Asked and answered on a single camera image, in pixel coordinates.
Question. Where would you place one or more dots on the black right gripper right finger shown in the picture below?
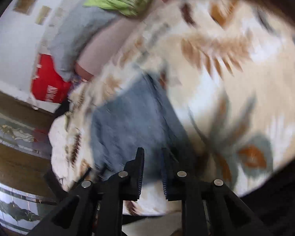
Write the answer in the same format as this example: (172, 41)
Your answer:
(208, 208)

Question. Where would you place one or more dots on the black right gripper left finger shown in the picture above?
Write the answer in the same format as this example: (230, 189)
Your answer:
(95, 208)

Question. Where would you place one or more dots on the blue denim pants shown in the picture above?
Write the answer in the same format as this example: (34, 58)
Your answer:
(141, 117)

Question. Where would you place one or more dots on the white patterned pillow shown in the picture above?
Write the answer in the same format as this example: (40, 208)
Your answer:
(71, 152)

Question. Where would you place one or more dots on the brown wooden wardrobe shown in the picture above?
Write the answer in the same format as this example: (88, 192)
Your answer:
(27, 185)

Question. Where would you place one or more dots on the red plastic bag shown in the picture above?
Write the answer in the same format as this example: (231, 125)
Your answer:
(47, 85)

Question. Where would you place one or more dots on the cream leaf-print fleece blanket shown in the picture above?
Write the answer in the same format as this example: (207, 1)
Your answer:
(228, 70)

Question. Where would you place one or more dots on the grey quilted blanket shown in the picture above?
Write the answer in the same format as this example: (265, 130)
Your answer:
(76, 30)

